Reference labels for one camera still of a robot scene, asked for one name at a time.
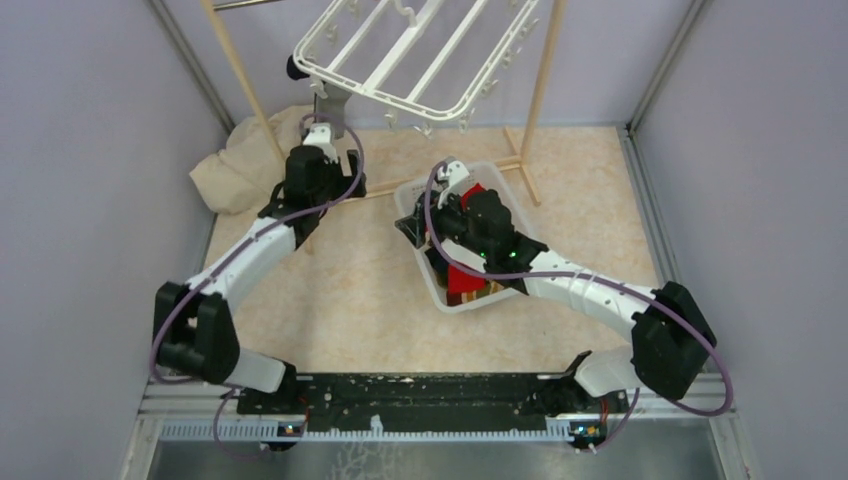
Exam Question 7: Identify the white grey sock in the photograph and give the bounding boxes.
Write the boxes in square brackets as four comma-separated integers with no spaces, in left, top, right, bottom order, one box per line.
[313,83,352,140]

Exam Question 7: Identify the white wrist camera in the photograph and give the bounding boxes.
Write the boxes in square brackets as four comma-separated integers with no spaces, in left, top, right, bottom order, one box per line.
[301,122,339,164]
[436,157,471,209]

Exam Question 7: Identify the red snowflake sock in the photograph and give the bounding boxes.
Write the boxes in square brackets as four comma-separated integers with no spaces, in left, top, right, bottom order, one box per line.
[460,183,486,209]

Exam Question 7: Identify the dark navy sock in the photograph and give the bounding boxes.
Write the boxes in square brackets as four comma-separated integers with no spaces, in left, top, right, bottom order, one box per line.
[286,55,310,81]

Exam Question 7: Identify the wooden drying rack frame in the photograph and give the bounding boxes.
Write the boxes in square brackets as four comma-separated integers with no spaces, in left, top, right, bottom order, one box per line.
[198,0,569,256]

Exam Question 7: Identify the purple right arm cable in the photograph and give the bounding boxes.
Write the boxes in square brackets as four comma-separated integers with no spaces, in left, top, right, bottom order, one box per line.
[423,158,735,452]

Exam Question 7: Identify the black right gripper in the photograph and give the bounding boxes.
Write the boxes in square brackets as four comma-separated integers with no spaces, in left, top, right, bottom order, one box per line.
[396,183,492,260]

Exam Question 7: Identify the red plain sock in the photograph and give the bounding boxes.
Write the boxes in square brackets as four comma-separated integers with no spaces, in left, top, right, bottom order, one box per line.
[447,265,489,294]

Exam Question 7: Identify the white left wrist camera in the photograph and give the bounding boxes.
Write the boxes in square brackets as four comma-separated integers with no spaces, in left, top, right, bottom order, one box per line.
[301,122,339,164]

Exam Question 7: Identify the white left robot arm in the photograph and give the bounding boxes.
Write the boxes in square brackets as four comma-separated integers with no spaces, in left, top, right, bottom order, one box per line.
[148,145,366,414]

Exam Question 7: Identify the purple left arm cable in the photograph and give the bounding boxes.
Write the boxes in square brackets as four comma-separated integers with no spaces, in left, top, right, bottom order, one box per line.
[148,112,366,386]

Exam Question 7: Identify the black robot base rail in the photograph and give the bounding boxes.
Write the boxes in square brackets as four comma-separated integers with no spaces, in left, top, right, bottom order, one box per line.
[142,370,737,445]

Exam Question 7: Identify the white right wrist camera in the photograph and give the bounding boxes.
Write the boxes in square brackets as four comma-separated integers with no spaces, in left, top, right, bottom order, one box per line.
[436,157,471,209]

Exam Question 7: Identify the white plastic laundry basket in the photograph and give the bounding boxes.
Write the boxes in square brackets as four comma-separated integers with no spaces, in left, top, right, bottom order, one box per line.
[413,161,536,314]

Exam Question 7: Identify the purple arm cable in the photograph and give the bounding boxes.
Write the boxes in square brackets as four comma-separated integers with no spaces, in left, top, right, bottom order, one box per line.
[148,112,366,386]
[423,158,735,452]

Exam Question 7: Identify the white plastic sock hanger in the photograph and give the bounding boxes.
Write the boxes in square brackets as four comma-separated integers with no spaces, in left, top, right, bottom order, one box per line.
[292,0,541,137]

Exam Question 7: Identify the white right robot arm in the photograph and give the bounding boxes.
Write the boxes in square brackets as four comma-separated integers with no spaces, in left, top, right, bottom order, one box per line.
[395,189,717,412]

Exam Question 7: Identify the beige crumpled cloth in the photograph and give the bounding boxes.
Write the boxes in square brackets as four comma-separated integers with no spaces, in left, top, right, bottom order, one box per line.
[189,105,311,215]

